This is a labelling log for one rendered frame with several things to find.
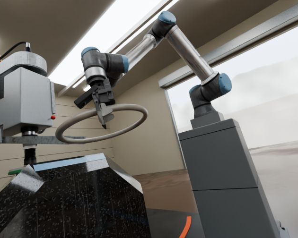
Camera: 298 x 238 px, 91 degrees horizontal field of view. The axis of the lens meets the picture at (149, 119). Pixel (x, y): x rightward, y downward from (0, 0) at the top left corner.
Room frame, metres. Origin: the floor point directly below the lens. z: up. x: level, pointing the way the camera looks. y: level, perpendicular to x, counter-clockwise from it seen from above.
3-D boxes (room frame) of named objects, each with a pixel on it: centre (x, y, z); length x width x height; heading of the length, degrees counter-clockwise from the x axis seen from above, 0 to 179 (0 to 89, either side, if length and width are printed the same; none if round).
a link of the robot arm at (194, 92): (1.20, -0.47, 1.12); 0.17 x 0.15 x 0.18; 32
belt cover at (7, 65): (1.11, 1.19, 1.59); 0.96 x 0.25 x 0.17; 71
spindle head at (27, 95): (1.03, 0.94, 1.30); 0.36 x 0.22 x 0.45; 71
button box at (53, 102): (1.09, 0.76, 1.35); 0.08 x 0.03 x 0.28; 71
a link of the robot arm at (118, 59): (0.66, 0.11, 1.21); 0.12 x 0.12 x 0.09; 32
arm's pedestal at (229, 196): (1.21, -0.47, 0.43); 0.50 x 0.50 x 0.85; 56
